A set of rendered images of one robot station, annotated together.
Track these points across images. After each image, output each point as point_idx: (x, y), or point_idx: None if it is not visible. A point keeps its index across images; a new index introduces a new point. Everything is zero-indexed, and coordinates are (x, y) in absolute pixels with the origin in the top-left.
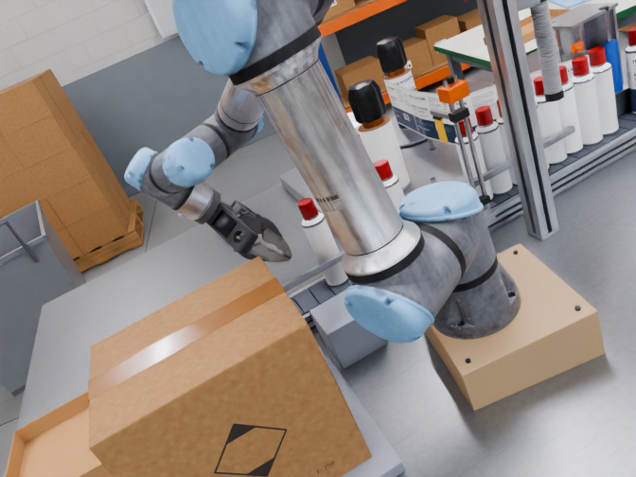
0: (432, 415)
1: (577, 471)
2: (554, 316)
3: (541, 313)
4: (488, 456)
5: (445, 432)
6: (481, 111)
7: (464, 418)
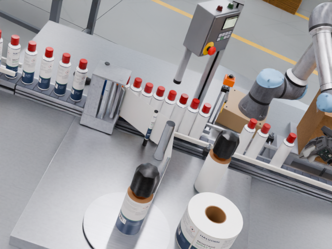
0: (274, 125)
1: None
2: (240, 94)
3: (241, 96)
4: (269, 111)
5: (274, 121)
6: (198, 100)
7: (268, 119)
